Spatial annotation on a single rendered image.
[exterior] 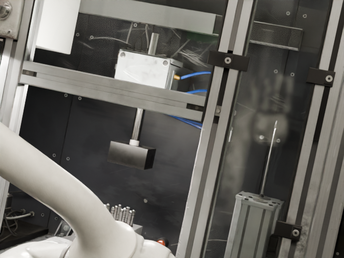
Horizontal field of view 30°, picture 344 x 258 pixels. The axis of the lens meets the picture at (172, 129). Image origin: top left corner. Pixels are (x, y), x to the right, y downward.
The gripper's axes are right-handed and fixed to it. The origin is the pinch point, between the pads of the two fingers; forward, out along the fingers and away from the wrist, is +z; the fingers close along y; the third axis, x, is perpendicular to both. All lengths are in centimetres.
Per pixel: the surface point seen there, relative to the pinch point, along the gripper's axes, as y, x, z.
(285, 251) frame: 10.9, -37.0, -13.4
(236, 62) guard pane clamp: 40.6, -21.6, -13.0
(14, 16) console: 40.7, 22.1, -13.7
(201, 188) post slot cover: 17.6, -20.5, -13.2
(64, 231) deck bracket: -9.1, 20.5, 28.7
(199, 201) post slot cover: 15.2, -20.6, -13.3
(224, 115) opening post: 31.0, -21.5, -13.0
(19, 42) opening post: 36.0, 20.4, -12.8
